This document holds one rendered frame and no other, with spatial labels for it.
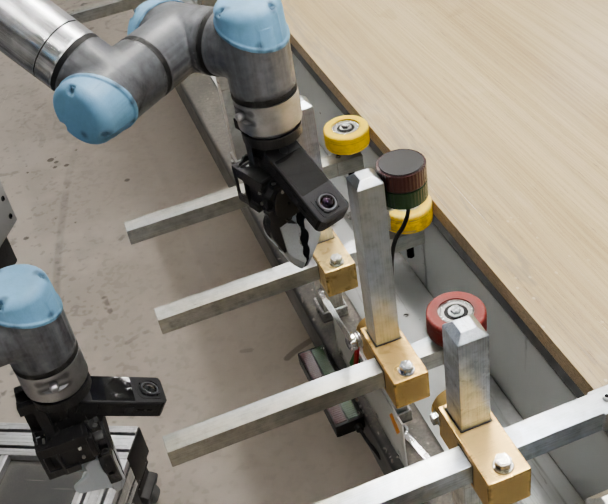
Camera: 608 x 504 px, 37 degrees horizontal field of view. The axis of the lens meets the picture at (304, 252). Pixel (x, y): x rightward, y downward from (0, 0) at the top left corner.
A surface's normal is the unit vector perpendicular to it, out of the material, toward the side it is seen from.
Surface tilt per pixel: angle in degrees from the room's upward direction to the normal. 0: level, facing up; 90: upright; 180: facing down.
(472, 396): 90
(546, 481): 0
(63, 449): 90
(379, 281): 90
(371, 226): 90
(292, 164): 32
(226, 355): 0
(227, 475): 0
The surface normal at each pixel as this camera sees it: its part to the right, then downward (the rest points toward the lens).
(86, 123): -0.51, 0.61
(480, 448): -0.14, -0.76
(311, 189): 0.21, -0.41
